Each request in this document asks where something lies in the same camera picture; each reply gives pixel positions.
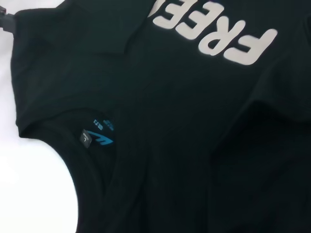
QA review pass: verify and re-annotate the black shirt with FREE print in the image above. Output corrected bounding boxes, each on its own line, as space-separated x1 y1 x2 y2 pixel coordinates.
9 0 311 233

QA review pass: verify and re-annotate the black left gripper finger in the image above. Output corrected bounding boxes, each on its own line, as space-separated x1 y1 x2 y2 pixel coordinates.
0 1 16 33

